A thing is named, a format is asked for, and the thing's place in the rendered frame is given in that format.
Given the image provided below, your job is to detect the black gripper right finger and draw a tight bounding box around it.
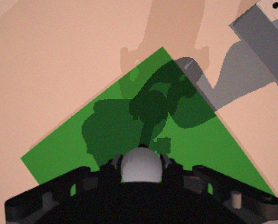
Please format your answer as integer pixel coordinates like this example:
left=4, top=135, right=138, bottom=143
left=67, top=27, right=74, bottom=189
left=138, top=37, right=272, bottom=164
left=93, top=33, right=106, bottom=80
left=159, top=154, right=278, bottom=224

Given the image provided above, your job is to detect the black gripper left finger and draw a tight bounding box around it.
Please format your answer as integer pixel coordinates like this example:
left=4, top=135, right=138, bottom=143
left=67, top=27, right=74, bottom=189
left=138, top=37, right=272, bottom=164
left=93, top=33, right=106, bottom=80
left=4, top=154, right=123, bottom=224

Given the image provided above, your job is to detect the green flat mat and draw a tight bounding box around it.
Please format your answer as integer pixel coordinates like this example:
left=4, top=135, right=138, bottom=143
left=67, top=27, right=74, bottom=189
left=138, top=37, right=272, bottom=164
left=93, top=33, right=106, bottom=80
left=20, top=46, right=275, bottom=196

